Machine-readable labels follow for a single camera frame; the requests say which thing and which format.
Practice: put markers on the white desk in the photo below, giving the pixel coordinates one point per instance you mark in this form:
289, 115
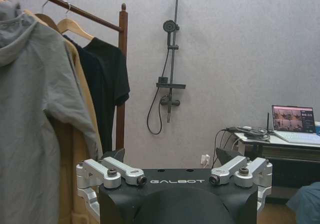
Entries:
265, 141

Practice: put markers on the black t-shirt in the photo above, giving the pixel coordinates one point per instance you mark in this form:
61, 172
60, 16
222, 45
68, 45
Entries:
105, 71

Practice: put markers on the black upright antenna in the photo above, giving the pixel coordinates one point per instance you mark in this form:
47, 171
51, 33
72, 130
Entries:
268, 121

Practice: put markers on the white wall socket with plug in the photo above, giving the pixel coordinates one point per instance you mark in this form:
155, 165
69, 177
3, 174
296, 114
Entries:
205, 159

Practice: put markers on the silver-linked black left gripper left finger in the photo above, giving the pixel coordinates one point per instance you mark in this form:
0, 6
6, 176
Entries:
112, 174

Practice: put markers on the black shower riser pipe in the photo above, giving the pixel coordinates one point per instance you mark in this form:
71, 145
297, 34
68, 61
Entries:
176, 11

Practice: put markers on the blue box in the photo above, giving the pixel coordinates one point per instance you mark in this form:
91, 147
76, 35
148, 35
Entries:
317, 127

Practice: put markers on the open silver laptop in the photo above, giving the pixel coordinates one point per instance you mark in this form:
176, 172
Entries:
292, 120

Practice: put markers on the small grey adapter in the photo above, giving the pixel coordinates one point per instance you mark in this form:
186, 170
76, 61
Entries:
246, 128

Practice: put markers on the black shower shelf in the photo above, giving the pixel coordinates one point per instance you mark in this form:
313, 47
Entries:
172, 85

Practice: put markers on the grey hooded jacket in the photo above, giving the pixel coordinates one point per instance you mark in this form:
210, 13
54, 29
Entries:
30, 104

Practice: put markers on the tan beige garment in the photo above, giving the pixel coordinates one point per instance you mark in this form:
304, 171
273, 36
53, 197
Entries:
68, 159

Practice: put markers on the black shower mixer valve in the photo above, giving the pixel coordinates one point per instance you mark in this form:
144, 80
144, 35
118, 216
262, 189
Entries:
171, 101

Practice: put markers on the black handheld shower head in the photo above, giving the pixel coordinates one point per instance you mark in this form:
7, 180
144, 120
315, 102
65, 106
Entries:
170, 26

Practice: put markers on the dark wooden clothes rack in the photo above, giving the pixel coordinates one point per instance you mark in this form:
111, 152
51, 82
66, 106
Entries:
123, 29

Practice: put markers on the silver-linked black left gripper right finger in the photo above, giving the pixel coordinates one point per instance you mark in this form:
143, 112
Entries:
232, 167

